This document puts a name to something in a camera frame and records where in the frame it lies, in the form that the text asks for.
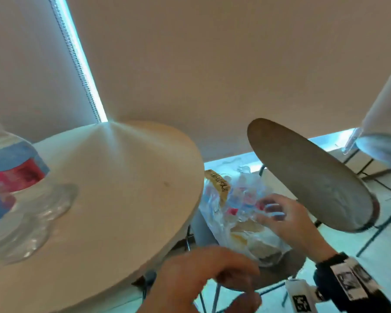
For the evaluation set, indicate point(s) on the person's left thumb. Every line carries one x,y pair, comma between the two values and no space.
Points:
247,301

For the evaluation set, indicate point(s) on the person's right fingers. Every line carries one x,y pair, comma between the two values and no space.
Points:
271,208

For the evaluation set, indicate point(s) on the person's right hand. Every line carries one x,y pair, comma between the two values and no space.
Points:
295,224

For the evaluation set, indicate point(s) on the beige roller blind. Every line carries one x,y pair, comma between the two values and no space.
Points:
22,61
231,61

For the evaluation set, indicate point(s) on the white marker tag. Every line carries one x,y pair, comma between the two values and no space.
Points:
300,296

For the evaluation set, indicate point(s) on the clear plastic bag of trash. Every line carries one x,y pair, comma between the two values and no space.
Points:
234,237

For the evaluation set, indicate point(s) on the clear plastic water bottle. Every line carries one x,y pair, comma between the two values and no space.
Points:
16,205

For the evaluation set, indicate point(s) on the person's left hand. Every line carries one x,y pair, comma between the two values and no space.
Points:
182,280

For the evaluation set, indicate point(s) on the dark round stool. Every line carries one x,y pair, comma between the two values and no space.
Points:
280,273

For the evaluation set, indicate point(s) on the round white table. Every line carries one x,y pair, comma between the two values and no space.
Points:
117,198

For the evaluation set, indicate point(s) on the yellow snack packet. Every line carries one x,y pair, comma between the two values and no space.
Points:
219,185

